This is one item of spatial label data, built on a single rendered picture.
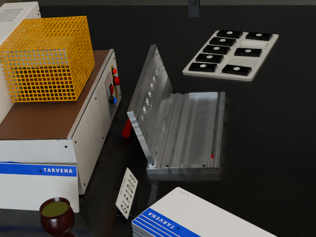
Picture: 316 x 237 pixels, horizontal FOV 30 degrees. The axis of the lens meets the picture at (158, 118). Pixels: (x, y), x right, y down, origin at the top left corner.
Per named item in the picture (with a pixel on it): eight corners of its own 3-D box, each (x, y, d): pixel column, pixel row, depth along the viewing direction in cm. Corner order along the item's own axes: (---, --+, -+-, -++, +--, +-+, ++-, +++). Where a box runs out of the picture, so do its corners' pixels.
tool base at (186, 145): (219, 174, 166) (218, 163, 164) (146, 174, 169) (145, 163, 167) (225, 97, 203) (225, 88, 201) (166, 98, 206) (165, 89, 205)
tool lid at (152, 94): (132, 111, 159) (126, 112, 159) (156, 166, 167) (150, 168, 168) (155, 43, 196) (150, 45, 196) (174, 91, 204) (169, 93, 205)
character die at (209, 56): (219, 63, 224) (219, 60, 223) (195, 61, 227) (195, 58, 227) (224, 58, 227) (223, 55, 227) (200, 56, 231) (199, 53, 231)
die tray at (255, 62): (251, 81, 211) (251, 79, 210) (181, 74, 221) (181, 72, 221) (279, 36, 241) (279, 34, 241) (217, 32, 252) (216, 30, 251)
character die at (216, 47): (225, 54, 229) (225, 51, 229) (202, 52, 234) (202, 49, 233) (230, 49, 233) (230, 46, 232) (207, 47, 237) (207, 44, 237)
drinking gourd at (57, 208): (66, 256, 144) (57, 222, 138) (39, 246, 148) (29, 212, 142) (86, 234, 150) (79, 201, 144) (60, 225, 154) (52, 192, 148)
